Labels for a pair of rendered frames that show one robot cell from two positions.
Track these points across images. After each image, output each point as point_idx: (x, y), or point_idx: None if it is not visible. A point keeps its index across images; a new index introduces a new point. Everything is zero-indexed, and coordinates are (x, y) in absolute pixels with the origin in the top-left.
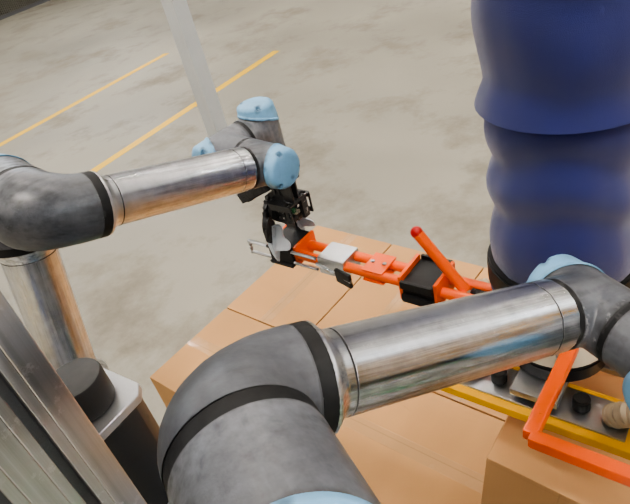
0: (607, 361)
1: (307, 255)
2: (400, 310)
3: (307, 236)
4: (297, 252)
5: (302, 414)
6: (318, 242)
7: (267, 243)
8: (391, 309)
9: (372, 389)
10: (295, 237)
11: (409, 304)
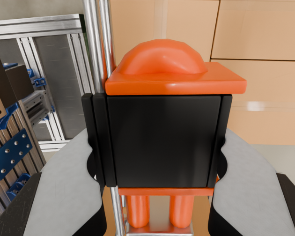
0: None
1: (117, 222)
2: (293, 14)
3: (187, 195)
4: (114, 199)
5: None
6: (186, 203)
7: (107, 79)
8: (294, 3)
9: None
10: (168, 170)
11: None
